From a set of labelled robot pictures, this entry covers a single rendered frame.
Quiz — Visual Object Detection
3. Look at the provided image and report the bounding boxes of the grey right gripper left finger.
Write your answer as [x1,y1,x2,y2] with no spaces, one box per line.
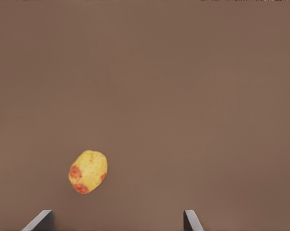
[21,209,55,231]

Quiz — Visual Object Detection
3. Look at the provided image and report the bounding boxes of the yellow potato with red patches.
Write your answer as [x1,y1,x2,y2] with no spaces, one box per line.
[68,150,108,194]

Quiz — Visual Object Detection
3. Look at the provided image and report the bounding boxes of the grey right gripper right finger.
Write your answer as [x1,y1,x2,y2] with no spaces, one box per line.
[183,209,205,231]

